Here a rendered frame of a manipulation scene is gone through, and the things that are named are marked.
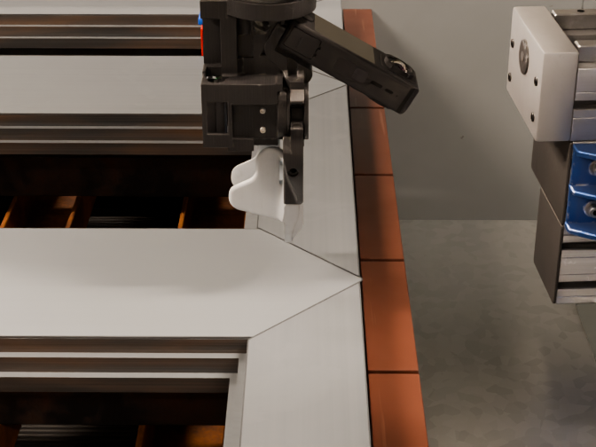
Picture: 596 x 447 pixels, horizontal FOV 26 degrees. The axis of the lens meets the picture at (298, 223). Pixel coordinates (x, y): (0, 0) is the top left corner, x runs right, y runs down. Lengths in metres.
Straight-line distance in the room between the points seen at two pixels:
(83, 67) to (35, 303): 0.54
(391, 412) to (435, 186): 1.00
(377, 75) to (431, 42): 0.88
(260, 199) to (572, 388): 0.41
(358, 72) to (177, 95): 0.51
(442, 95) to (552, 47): 0.69
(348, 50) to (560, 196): 0.38
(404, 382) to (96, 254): 0.30
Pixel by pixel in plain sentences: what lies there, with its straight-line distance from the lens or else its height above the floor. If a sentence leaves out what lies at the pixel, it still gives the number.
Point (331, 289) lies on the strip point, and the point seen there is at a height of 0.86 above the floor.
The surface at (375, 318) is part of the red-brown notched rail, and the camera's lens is 1.09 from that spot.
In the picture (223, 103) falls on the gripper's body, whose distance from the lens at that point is 0.99.
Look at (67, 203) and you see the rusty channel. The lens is 1.62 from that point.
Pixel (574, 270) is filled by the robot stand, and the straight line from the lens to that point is 1.31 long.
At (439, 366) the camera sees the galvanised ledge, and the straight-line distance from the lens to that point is 1.30.
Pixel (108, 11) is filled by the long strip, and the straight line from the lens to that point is 1.75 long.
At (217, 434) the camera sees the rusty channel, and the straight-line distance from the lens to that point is 1.20.
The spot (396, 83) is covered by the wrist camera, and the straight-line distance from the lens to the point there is 0.98.
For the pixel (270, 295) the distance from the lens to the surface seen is 1.06.
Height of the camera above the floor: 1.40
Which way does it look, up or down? 28 degrees down
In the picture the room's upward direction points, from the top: straight up
